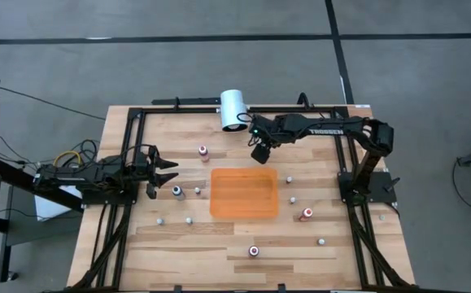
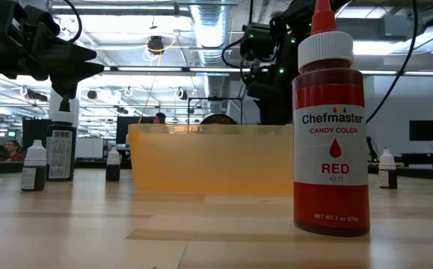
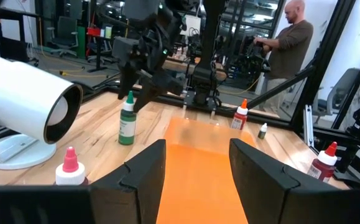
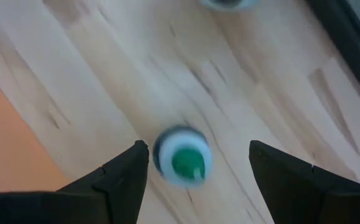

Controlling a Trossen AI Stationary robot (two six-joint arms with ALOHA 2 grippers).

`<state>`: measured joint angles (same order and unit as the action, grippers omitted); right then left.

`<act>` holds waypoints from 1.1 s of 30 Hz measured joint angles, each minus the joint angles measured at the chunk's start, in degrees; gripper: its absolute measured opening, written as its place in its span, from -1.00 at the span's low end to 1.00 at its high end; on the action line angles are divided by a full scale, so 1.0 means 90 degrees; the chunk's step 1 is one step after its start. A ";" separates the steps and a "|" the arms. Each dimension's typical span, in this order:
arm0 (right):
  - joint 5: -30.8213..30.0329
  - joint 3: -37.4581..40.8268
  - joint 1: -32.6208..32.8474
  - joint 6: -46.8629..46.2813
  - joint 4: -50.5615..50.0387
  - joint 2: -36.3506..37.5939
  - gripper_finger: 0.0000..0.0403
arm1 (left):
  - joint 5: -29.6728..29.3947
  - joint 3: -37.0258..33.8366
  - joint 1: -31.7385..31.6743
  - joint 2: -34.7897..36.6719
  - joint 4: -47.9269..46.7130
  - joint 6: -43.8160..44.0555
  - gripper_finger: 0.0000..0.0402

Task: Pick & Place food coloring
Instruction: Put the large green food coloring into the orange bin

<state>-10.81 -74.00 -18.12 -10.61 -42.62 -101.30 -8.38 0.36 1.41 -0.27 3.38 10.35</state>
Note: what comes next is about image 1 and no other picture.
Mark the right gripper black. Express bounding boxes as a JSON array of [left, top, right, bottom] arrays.
[[249, 113, 287, 166]]

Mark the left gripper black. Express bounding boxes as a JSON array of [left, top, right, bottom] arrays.
[[131, 145, 180, 201]]

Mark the white cylinder housing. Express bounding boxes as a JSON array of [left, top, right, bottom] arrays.
[[218, 89, 250, 133]]

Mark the translucent orange plastic tray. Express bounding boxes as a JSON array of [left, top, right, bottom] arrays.
[[209, 166, 280, 220]]

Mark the flat black bar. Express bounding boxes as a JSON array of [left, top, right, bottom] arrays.
[[151, 96, 222, 106]]

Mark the white paper sheet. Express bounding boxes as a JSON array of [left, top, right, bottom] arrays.
[[34, 185, 84, 222]]

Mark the black desk beam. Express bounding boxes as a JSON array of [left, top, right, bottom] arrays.
[[0, 154, 84, 212]]

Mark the black stand leg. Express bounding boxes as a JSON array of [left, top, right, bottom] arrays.
[[0, 182, 20, 284]]

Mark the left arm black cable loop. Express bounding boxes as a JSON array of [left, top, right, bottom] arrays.
[[111, 142, 157, 162]]

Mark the long black supply cable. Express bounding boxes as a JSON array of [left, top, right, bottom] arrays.
[[297, 92, 314, 109]]

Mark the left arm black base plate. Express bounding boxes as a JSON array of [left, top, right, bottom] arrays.
[[81, 178, 139, 206]]

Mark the yellow cable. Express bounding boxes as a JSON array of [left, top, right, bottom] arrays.
[[52, 150, 82, 168]]

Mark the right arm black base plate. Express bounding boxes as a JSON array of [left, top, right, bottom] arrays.
[[338, 170, 398, 204]]

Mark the thin black floor cable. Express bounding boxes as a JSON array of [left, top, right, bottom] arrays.
[[0, 86, 107, 121]]

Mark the black cable bundle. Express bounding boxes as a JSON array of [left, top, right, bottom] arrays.
[[0, 132, 100, 174]]

